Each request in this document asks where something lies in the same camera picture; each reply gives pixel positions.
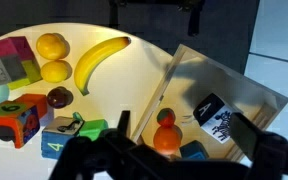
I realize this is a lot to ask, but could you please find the yellow toy lemon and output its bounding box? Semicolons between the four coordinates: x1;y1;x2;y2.
35;32;70;61
39;59;73;84

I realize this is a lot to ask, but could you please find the blue wooden number block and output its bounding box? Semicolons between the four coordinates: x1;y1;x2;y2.
41;115;85;160

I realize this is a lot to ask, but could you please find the toy orange fruit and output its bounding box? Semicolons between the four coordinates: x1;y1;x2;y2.
152;124;183;156

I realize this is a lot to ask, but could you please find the yellow toy banana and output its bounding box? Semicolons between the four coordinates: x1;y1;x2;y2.
73;36;132;97

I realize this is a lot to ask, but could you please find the dark purple toy plum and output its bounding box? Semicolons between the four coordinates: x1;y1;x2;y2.
46;86;74;110

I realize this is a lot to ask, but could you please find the small green block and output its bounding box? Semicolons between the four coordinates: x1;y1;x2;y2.
72;112;109;141

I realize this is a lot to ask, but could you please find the wooden tray box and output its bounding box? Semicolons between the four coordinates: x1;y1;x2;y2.
130;43;288;163

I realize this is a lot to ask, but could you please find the orange multicolour number block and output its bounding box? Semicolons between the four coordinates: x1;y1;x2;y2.
0;93;49;150

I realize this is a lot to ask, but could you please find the dark blue cube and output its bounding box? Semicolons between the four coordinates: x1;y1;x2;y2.
179;139;210;161

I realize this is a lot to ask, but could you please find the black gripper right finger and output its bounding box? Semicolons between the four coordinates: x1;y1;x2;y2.
229;112;269;162

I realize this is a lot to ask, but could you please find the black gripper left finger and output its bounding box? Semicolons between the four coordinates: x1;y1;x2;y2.
117;110;132;138

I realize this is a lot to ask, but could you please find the pink yellow green cube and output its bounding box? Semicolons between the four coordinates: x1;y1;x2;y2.
0;35;43;91

